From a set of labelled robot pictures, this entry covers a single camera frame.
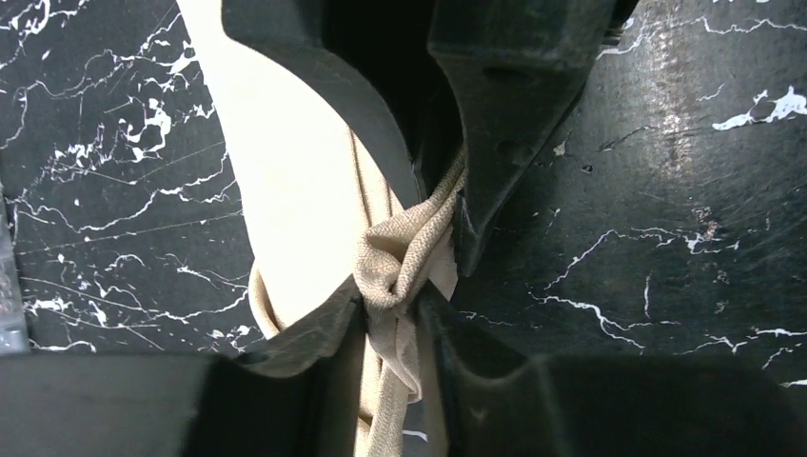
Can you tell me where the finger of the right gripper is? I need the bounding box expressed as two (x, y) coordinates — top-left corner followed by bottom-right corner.
(221, 0), (432, 207)
(427, 0), (637, 277)

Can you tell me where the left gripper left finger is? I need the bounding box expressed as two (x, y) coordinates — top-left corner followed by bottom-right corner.
(1, 278), (365, 456)

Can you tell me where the beige cloth napkin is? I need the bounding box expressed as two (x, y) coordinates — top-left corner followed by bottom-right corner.
(179, 1), (465, 456)

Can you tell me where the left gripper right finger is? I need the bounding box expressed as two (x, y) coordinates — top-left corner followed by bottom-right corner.
(413, 286), (806, 456)

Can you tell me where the clear plastic screw box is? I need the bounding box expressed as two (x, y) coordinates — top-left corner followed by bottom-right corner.
(0, 198), (30, 355)

